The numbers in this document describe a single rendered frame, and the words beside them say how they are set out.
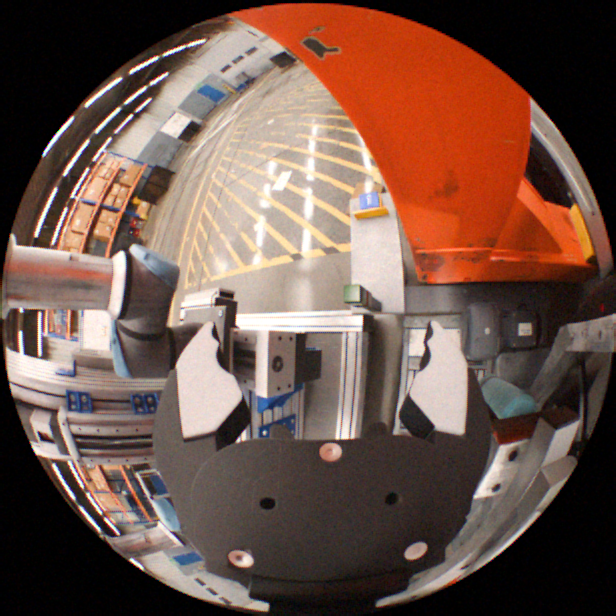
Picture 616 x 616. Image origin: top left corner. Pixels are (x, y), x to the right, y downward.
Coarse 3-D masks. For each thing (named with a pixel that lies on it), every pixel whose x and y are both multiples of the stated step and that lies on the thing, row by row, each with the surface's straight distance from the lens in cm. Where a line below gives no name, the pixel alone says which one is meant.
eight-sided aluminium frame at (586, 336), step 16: (592, 320) 35; (608, 320) 33; (560, 336) 43; (576, 336) 39; (592, 336) 35; (608, 336) 33; (560, 352) 43; (576, 352) 47; (544, 368) 49; (560, 368) 49; (544, 384) 48; (544, 400) 56
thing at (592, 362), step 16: (592, 352) 52; (608, 352) 68; (576, 368) 54; (592, 368) 65; (608, 368) 45; (560, 384) 56; (576, 384) 63; (592, 384) 74; (608, 384) 46; (560, 400) 61; (576, 400) 70; (592, 432) 47; (576, 448) 55
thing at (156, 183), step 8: (160, 168) 825; (152, 176) 796; (160, 176) 805; (168, 176) 816; (144, 184) 793; (152, 184) 782; (160, 184) 788; (144, 192) 834; (152, 192) 820; (160, 192) 808; (144, 200) 878; (152, 200) 864
